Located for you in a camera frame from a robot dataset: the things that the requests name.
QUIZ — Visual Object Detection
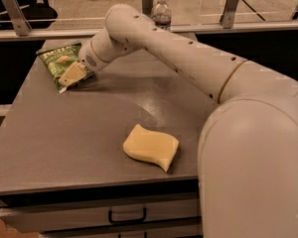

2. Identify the green jalapeno chip bag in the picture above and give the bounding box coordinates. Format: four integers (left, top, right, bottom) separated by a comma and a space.
37, 43, 94, 93

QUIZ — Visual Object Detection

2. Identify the grey cabinet drawer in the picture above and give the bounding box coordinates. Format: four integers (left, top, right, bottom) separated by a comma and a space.
0, 192, 201, 233
40, 217, 203, 238

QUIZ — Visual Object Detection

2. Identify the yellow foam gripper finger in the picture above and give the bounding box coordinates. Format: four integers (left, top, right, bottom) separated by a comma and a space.
59, 61, 86, 87

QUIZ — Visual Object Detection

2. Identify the lower grey cabinet drawer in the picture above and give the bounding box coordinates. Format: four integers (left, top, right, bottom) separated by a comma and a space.
40, 217, 203, 238

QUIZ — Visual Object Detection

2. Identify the right metal railing bracket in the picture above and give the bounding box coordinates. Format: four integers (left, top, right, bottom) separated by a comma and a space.
220, 0, 239, 29

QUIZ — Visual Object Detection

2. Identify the left metal railing bracket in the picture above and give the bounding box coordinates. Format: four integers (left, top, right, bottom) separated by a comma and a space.
1, 0, 32, 37

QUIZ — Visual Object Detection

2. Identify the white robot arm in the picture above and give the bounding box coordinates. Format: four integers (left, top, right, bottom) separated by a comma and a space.
78, 4, 298, 238

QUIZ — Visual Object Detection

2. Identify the yellow wavy sponge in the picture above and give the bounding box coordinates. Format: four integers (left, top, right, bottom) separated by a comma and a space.
123, 124, 179, 173

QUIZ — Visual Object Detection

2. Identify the clear plastic water bottle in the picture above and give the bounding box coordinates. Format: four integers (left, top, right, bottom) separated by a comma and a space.
151, 0, 172, 30

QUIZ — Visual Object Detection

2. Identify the black office chair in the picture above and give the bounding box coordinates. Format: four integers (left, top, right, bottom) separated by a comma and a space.
0, 0, 59, 31

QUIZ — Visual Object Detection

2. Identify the black drawer handle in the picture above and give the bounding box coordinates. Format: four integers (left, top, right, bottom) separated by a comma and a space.
107, 207, 147, 225

